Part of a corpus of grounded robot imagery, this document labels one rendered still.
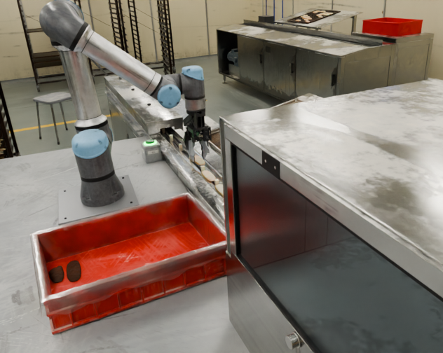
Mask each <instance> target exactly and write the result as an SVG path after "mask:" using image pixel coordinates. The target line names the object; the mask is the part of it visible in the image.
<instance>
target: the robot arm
mask: <svg viewBox="0 0 443 353"><path fill-rule="evenodd" d="M39 22H40V25H41V28H42V30H43V31H44V33H45V34H46V35H47V36H48V37H50V42H51V44H52V47H54V48H55V49H57V50H58V52H59V54H60V59H61V62H62V66H63V69H64V74H65V76H66V79H67V84H68V87H69V91H70V95H71V99H72V101H73V105H74V109H75V112H76V117H77V120H76V122H75V123H74V126H75V128H76V133H77V134H76V135H75V136H74V137H73V139H72V141H71V144H72V150H73V152H74V155H75V159H76V163H77V166H78V169H79V174H80V177H81V194H80V197H81V202H82V203H83V204H84V205H85V206H88V207H102V206H105V205H110V204H112V203H114V202H116V201H118V200H120V199H121V198H122V197H123V196H124V194H125V191H124V187H123V184H122V183H121V182H120V180H119V178H118V177H117V176H116V173H115V171H114V165H113V161H112V158H111V145H112V143H113V133H112V131H111V128H110V127H109V124H108V120H107V117H106V116H104V115H102V113H101V110H100V105H99V102H98V98H97V93H96V90H95V85H94V82H93V77H92V74H91V71H90V66H89V63H88V58H87V57H89V58H90V59H92V60H94V61H96V62H97V63H98V64H101V65H102V66H103V67H105V68H106V69H108V70H110V71H111V72H113V73H115V74H116V75H117V76H120V77H121V78H122V79H124V80H126V81H127V82H129V83H131V84H132V85H134V86H135V87H137V88H139V89H140V90H141V91H143V92H145V93H146V94H148V95H150V96H151V97H153V98H154V99H156V100H158V102H159V103H160V104H161V105H162V106H163V107H165V108H167V109H171V108H174V107H176V106H177V105H178V104H179V102H180V99H181V95H184V100H185V108H186V113H187V114H188V116H187V117H186V118H185V119H184V120H183V124H184V126H186V132H184V143H185V146H186V149H187V151H188V154H189V156H190V158H191V159H192V161H193V162H195V157H194V156H195V151H194V146H195V142H198V141H199V143H200V145H201V151H202V154H201V155H202V157H203V160H204V159H205V158H206V155H207V153H210V150H209V148H208V145H207V143H208V141H209V139H210V140H212V137H211V127H210V126H209V125H207V124H206V123H205V118H204V116H205V101H206V98H205V86H204V77H203V68H202V67H199V66H187V67H183V68H182V72H181V73H180V74H168V75H160V74H158V73H156V72H155V71H154V70H152V69H150V68H149V67H147V66H146V65H144V64H142V63H141V62H140V61H138V60H136V59H135V58H134V57H132V56H131V55H129V54H127V53H126V52H125V51H123V50H121V49H120V48H118V47H117V46H115V45H114V44H112V43H111V42H109V41H108V40H106V39H105V38H103V37H102V36H100V35H99V34H97V33H95V32H94V31H93V30H92V29H91V27H90V25H89V24H88V23H87V22H85V21H84V16H83V12H82V10H81V9H80V8H79V7H78V6H77V5H76V4H75V3H74V2H72V1H70V0H54V1H52V2H49V3H47V4H46V5H45V6H44V7H43V8H42V9H41V12H40V14H39ZM209 131H210V133H209Z"/></svg>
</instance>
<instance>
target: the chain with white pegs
mask: <svg viewBox="0 0 443 353"><path fill-rule="evenodd" d="M91 60H92V59H91ZM92 61H93V63H94V64H95V65H96V66H97V67H98V68H99V69H100V70H101V71H102V72H103V73H104V74H105V75H106V76H109V75H108V74H107V73H106V72H105V71H104V70H103V69H102V68H101V67H100V66H99V65H98V64H97V63H96V62H95V61H94V60H92ZM160 130H161V131H162V132H163V133H164V134H165V135H166V136H167V137H168V138H169V139H170V140H171V141H172V142H173V143H174V144H175V145H176V146H177V148H178V149H179V150H180V151H181V152H182V153H183V154H184V155H185V156H186V157H187V158H188V159H189V160H190V161H191V162H192V163H193V164H194V165H195V166H196V167H197V168H198V169H199V170H200V171H204V170H205V166H201V168H199V166H197V164H196V163H195V162H193V161H192V159H191V158H190V156H188V155H187V154H186V153H185V152H184V151H183V149H182V144H179V145H177V144H176V143H175V142H174V141H173V135H172V134H170V136H168V135H167V134H166V133H165V128H162V129H160ZM211 182H212V183H213V184H214V185H215V186H216V185H218V184H219V180H218V179H215V180H214V182H213V181H211Z"/></svg>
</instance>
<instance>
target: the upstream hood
mask: <svg viewBox="0 0 443 353"><path fill-rule="evenodd" d="M104 80H105V85H106V86H107V87H108V88H109V89H110V90H111V91H112V93H113V94H114V95H115V96H116V97H117V99H118V100H119V101H120V102H121V103H122V105H123V106H124V107H125V108H126V109H127V110H128V111H129V112H130V114H131V115H132V116H133V117H134V118H135V120H136V121H137V122H138V123H139V124H140V125H141V126H142V127H143V128H144V130H145V131H146V132H147V133H148V134H155V133H159V132H160V129H162V128H167V127H174V128H175V130H178V129H181V130H182V131H184V128H183V117H182V116H180V115H179V114H178V113H177V112H176V111H174V110H173V109H167V108H165V107H163V106H162V105H161V104H160V103H159V102H158V100H156V99H154V98H153V97H151V96H150V95H148V94H146V93H145V92H143V91H141V90H140V89H139V88H137V87H135V86H134V85H132V84H131V83H129V82H127V81H126V80H124V79H122V78H121V77H120V76H117V75H115V76H105V77H104Z"/></svg>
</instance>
